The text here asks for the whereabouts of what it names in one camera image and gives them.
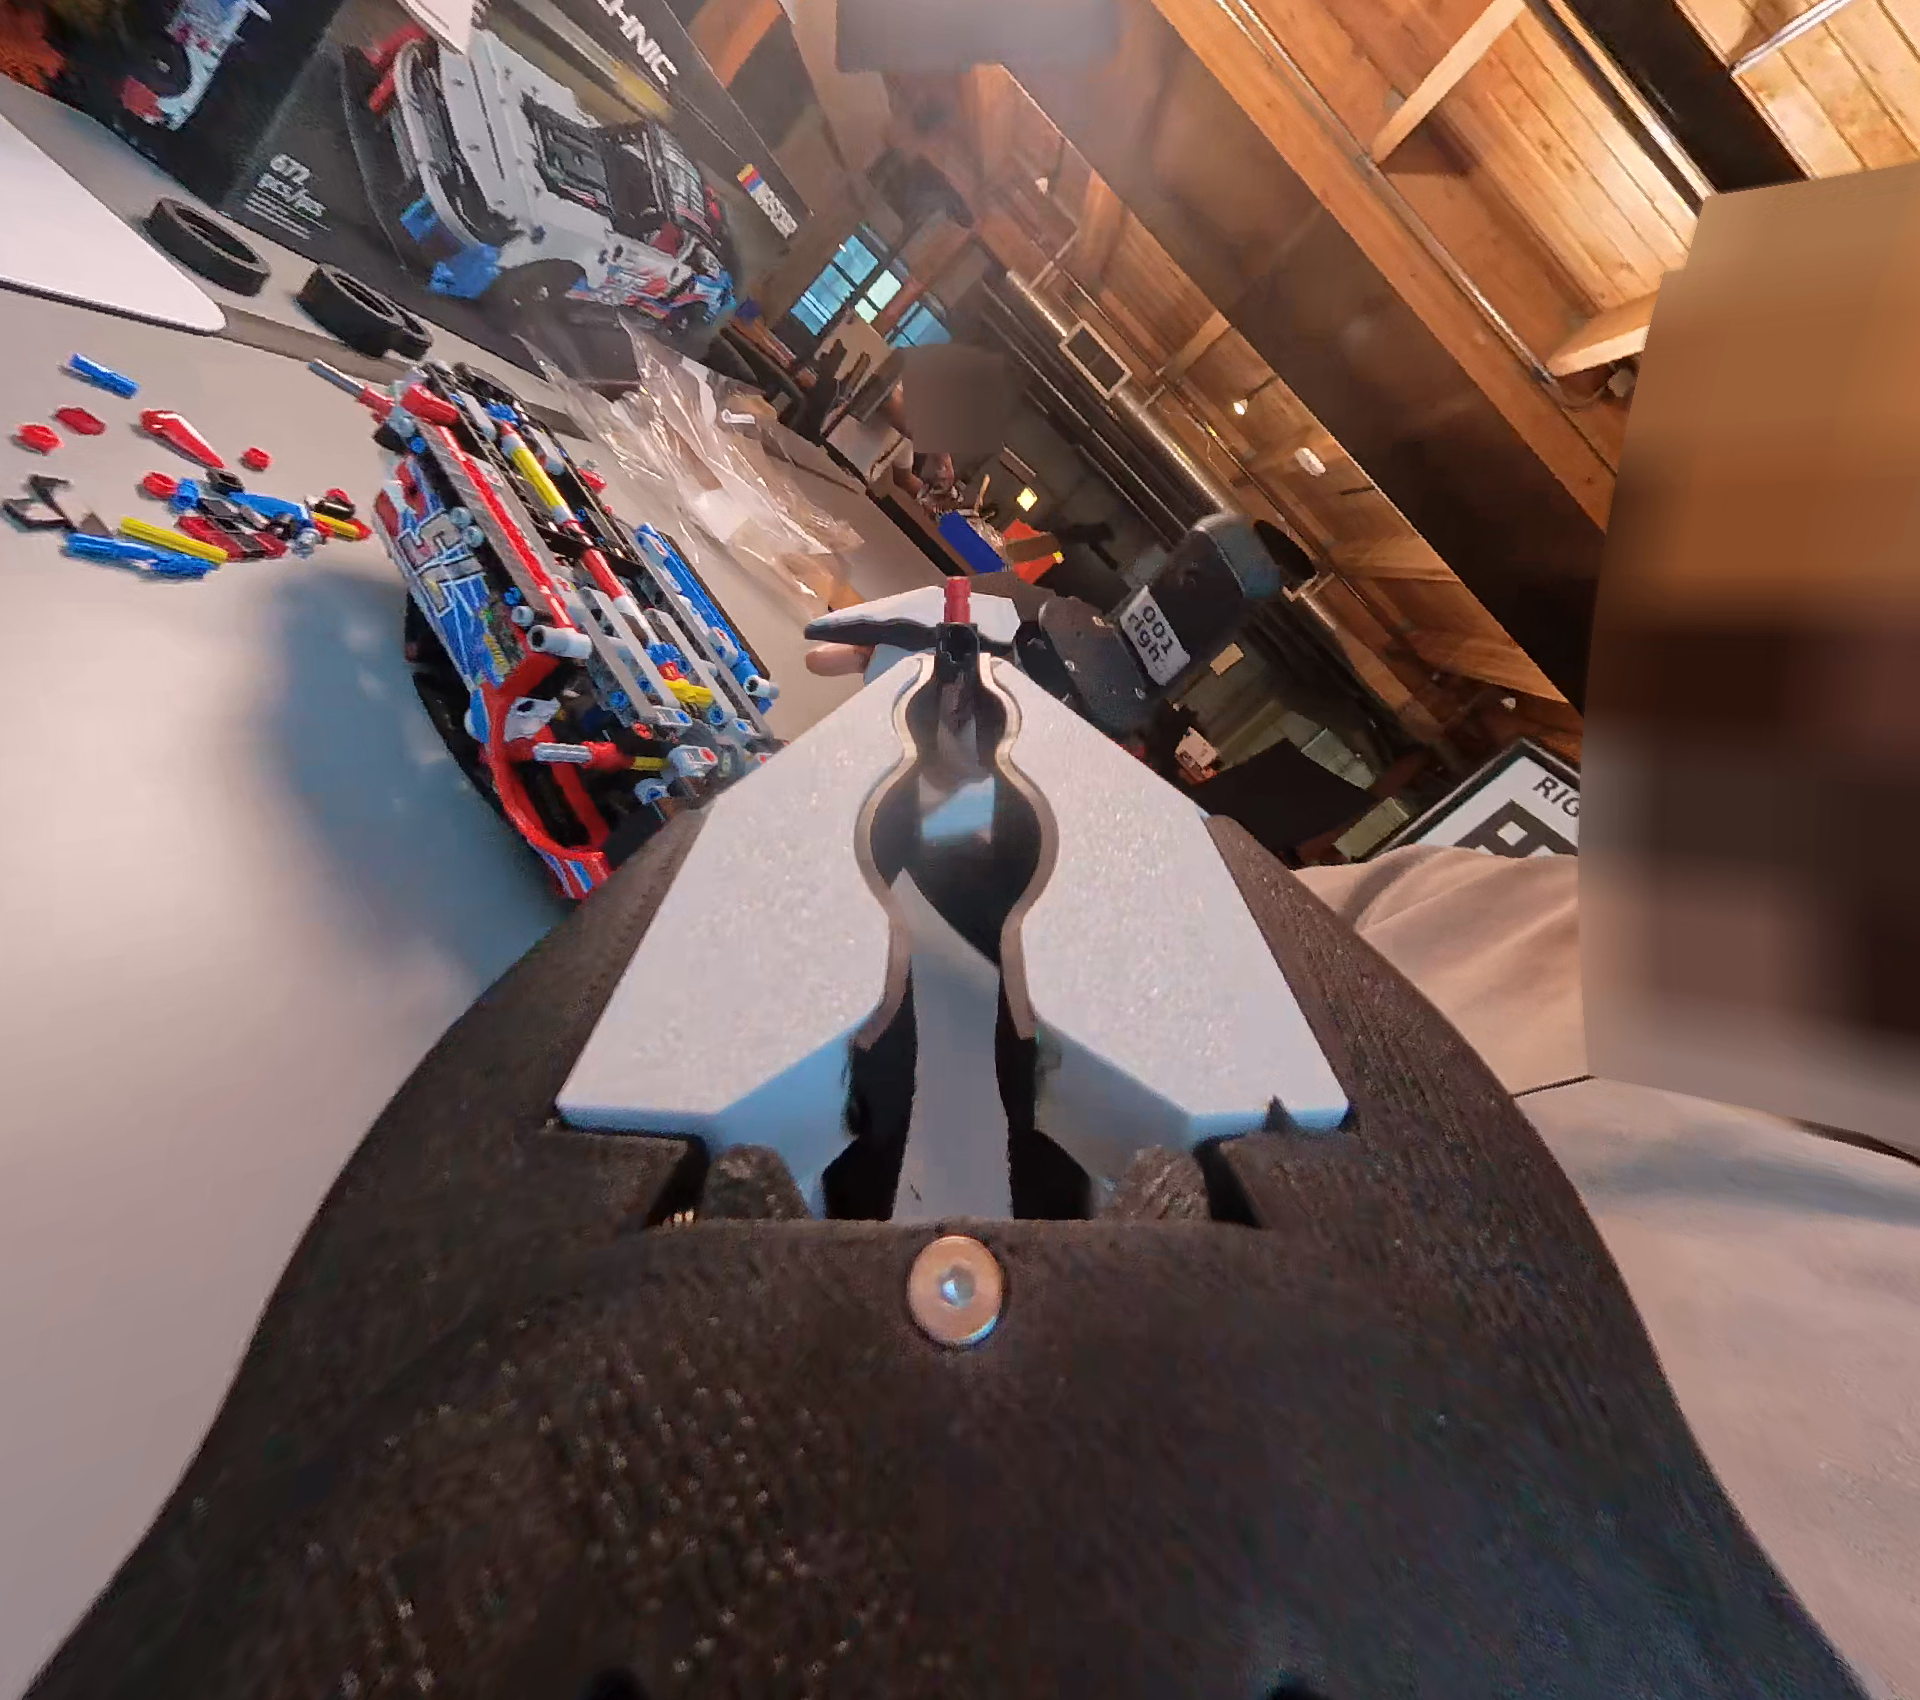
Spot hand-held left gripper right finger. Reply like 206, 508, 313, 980
988, 666, 1351, 1209

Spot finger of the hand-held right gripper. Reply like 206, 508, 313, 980
804, 588, 962, 685

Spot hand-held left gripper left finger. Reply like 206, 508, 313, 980
556, 659, 940, 1218

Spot red white blue lego car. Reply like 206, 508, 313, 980
366, 357, 783, 904

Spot person's right forearm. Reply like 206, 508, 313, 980
1296, 837, 1590, 1096

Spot lego set cardboard box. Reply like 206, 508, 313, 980
0, 0, 819, 360

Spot black lego tyre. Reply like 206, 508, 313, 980
144, 196, 273, 303
297, 264, 436, 367

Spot pile of loose lego pieces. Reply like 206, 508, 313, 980
0, 349, 376, 582

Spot clear plastic bags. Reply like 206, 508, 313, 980
553, 351, 886, 599

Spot window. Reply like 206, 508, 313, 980
792, 231, 945, 340

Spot white flat pad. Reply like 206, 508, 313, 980
0, 118, 229, 340

